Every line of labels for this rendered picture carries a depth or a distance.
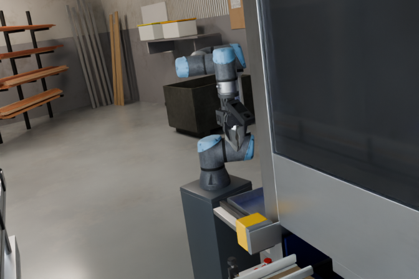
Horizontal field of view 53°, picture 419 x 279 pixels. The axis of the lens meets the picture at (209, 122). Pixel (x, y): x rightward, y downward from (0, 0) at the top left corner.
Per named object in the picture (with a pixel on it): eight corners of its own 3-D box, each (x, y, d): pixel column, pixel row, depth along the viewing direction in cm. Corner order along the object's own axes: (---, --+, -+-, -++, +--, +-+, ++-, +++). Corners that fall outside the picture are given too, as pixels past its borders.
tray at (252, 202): (349, 219, 132) (348, 209, 132) (281, 246, 123) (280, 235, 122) (287, 187, 163) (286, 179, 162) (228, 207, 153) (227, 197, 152)
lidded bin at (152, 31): (174, 37, 740) (171, 20, 733) (153, 40, 715) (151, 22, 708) (159, 38, 779) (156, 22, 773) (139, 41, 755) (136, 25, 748)
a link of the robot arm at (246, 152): (225, 160, 202) (211, 47, 197) (256, 157, 201) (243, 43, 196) (224, 165, 190) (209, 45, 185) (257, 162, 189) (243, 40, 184)
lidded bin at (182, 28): (199, 34, 681) (196, 17, 674) (179, 37, 658) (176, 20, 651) (182, 36, 718) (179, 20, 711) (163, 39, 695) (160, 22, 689)
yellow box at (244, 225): (275, 246, 108) (272, 221, 107) (251, 256, 106) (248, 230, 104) (259, 235, 115) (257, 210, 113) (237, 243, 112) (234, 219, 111)
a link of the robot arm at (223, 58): (234, 45, 146) (234, 47, 138) (238, 76, 149) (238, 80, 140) (212, 48, 147) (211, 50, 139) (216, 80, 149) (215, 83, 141)
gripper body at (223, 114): (235, 121, 154) (231, 89, 152) (247, 125, 147) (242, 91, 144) (216, 126, 151) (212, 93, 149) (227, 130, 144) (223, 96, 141)
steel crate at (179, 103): (259, 122, 619) (254, 73, 602) (201, 142, 555) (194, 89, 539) (222, 116, 686) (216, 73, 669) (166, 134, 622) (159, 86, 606)
